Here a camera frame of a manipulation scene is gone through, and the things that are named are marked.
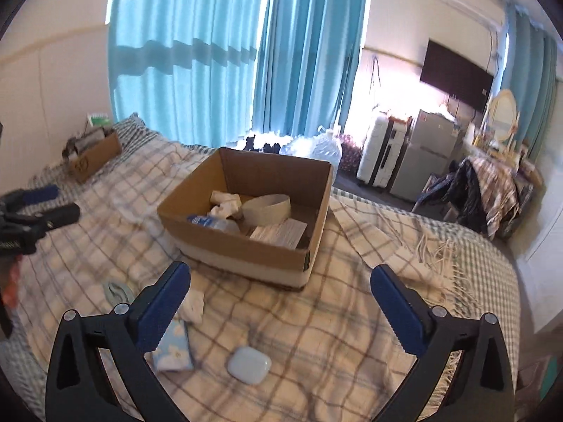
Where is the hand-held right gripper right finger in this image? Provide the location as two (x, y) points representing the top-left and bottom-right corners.
(370, 264), (516, 422)

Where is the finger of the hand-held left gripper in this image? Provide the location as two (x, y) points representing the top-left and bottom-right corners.
(30, 203), (81, 231)
(0, 185), (60, 212)

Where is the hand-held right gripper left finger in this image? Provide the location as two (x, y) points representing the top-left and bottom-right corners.
(45, 261), (194, 422)

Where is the person's left hand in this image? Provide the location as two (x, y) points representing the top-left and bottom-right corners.
(0, 256), (22, 309)

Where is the small crumpled white tissue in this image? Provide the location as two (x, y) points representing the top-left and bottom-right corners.
(180, 289), (207, 324)

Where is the blue floral tissue pack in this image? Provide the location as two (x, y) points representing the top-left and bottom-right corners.
(152, 320), (195, 372)

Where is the small brown cardboard box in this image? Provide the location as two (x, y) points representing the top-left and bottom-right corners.
(66, 128), (123, 184)

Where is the gingham bed sheet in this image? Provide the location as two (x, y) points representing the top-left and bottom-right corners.
(0, 113), (523, 422)

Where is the clear plastic water bottle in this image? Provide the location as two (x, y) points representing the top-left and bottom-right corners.
(187, 213), (240, 234)

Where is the white earbuds case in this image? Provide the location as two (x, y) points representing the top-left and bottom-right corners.
(226, 346), (272, 381)

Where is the plaid fringed blanket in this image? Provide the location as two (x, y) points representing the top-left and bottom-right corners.
(9, 138), (498, 422)

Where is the gingham pillow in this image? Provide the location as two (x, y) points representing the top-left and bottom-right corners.
(112, 113), (163, 150)

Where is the dark jacket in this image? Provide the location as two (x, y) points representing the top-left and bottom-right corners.
(423, 159), (490, 235)

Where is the white printed paper leaflet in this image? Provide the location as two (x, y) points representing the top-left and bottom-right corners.
(250, 217), (309, 248)

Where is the silver mini fridge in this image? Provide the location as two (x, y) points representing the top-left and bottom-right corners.
(389, 108), (463, 203)

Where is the table with plaid cloth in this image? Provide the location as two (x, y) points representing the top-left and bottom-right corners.
(465, 153), (531, 239)

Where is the white suitcase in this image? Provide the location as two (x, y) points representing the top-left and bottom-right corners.
(356, 111), (413, 188)

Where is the floral patterned bag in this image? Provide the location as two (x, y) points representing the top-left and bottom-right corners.
(341, 134), (367, 172)

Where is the teal box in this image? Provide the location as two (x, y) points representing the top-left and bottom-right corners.
(527, 355), (560, 402)

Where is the large open cardboard box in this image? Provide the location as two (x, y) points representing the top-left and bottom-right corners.
(157, 147), (333, 293)

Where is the large clear water jug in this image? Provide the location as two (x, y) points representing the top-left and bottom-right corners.
(314, 126), (343, 177)

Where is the pack of clear plastic bottles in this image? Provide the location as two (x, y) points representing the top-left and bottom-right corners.
(280, 135), (320, 159)

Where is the wide blue window curtain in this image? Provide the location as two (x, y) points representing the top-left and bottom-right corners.
(107, 0), (270, 148)

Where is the round vanity mirror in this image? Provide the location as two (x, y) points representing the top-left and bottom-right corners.
(483, 88), (518, 142)

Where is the blue corner curtain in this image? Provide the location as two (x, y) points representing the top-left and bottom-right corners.
(489, 4), (560, 161)

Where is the narrow blue window curtain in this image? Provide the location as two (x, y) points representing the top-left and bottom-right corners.
(250, 0), (370, 141)

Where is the green hair tie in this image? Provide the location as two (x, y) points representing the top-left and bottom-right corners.
(102, 280), (136, 305)

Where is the beige paper tape ring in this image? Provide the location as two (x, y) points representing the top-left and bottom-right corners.
(241, 193), (292, 227)

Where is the black hanging cable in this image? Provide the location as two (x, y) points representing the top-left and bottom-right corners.
(371, 55), (384, 113)

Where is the black wall television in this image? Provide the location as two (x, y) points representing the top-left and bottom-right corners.
(419, 39), (494, 111)

